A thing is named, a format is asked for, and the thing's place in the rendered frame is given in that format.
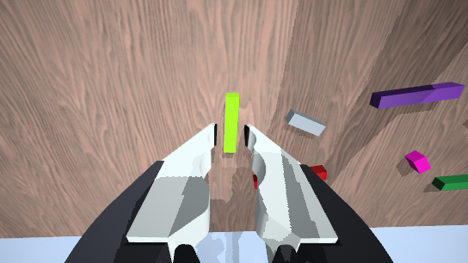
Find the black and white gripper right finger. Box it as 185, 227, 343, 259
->
244, 124, 394, 263

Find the grey rod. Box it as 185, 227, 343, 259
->
285, 109, 325, 136

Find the small magenta block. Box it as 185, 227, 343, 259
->
405, 150, 430, 174

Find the purple rod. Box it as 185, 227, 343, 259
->
369, 82, 465, 109

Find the red rod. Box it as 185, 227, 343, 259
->
253, 165, 327, 189

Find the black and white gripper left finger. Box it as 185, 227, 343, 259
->
65, 123, 217, 263

